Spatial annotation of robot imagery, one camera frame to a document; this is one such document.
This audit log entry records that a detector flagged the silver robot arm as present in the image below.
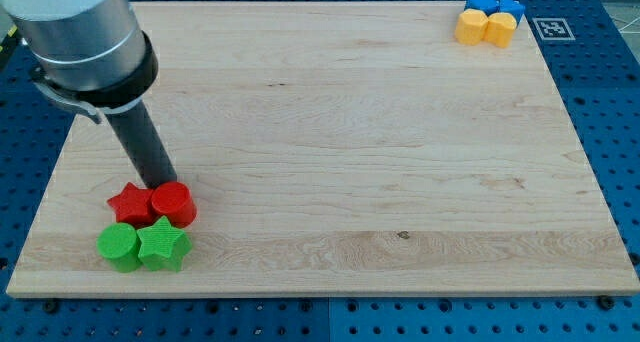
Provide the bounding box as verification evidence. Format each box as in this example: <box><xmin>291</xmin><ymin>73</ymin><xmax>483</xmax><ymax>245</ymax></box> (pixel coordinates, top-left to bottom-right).
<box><xmin>1</xmin><ymin>0</ymin><xmax>158</xmax><ymax>123</ymax></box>

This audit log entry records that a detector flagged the blue cube block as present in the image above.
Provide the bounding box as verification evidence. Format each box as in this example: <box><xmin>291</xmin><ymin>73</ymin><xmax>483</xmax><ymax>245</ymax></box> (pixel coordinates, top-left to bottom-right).
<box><xmin>464</xmin><ymin>0</ymin><xmax>499</xmax><ymax>16</ymax></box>

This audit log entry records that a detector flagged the light wooden board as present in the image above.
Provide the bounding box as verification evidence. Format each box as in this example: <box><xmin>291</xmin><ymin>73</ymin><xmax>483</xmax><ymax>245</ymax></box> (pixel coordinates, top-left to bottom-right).
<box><xmin>7</xmin><ymin>2</ymin><xmax>639</xmax><ymax>299</ymax></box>

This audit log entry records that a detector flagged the red cylinder block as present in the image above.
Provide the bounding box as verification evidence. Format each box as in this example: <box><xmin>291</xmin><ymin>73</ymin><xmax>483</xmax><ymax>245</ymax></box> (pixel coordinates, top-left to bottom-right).
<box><xmin>150</xmin><ymin>181</ymin><xmax>197</xmax><ymax>228</ymax></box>

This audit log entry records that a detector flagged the green star block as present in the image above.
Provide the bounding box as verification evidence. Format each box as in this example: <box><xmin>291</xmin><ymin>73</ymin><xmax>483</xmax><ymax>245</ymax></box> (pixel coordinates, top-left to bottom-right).
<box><xmin>137</xmin><ymin>216</ymin><xmax>192</xmax><ymax>272</ymax></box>

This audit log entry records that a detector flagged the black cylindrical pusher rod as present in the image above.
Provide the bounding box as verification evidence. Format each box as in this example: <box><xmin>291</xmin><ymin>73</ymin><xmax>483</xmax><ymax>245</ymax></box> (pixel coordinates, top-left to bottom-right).
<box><xmin>103</xmin><ymin>99</ymin><xmax>177</xmax><ymax>189</ymax></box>

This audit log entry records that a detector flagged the red star block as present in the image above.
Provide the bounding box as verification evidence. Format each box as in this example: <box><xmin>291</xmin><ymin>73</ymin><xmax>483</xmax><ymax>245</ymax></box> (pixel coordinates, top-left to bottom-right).
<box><xmin>107</xmin><ymin>182</ymin><xmax>156</xmax><ymax>229</ymax></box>

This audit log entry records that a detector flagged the yellow rounded block left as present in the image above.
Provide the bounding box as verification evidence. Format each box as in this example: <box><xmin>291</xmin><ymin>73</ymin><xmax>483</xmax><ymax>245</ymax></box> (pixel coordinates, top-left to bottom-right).
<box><xmin>454</xmin><ymin>9</ymin><xmax>488</xmax><ymax>45</ymax></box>

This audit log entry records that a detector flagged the yellow rounded block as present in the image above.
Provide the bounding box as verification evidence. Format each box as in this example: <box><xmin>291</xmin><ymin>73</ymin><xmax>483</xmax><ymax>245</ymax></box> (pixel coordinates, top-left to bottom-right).
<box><xmin>483</xmin><ymin>12</ymin><xmax>518</xmax><ymax>48</ymax></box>
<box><xmin>454</xmin><ymin>9</ymin><xmax>488</xmax><ymax>45</ymax></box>

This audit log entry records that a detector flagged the green cylinder block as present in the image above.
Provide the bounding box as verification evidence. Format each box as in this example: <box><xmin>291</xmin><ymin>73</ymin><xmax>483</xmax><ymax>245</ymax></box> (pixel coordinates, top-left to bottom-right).
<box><xmin>96</xmin><ymin>223</ymin><xmax>141</xmax><ymax>273</ymax></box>

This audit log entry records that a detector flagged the yellow rounded block right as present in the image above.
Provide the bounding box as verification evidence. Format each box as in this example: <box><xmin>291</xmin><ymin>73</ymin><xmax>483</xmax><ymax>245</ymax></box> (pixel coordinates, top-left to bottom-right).
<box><xmin>483</xmin><ymin>12</ymin><xmax>518</xmax><ymax>48</ymax></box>

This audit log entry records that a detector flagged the blue angular block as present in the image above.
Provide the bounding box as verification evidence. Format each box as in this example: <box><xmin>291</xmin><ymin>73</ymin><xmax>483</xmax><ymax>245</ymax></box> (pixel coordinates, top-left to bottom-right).
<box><xmin>498</xmin><ymin>0</ymin><xmax>526</xmax><ymax>24</ymax></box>

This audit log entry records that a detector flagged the white fiducial marker tag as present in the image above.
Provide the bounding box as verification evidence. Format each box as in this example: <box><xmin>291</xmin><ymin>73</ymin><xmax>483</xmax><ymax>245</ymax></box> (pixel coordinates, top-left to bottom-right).
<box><xmin>532</xmin><ymin>17</ymin><xmax>575</xmax><ymax>41</ymax></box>

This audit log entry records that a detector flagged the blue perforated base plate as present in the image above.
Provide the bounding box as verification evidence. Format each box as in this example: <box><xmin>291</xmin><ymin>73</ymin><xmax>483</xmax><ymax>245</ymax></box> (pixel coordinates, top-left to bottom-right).
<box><xmin>1</xmin><ymin>0</ymin><xmax>639</xmax><ymax>341</ymax></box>

